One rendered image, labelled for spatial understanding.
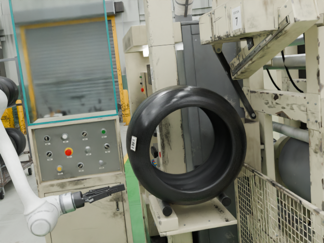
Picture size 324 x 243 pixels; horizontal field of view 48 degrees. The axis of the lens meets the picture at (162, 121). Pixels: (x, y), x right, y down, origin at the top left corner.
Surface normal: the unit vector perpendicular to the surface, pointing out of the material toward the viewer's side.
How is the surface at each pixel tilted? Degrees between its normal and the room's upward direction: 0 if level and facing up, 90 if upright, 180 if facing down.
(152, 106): 54
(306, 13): 72
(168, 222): 90
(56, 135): 90
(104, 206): 90
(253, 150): 90
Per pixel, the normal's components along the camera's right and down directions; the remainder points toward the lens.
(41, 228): 0.23, 0.23
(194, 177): 0.10, -0.04
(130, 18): -0.05, 0.15
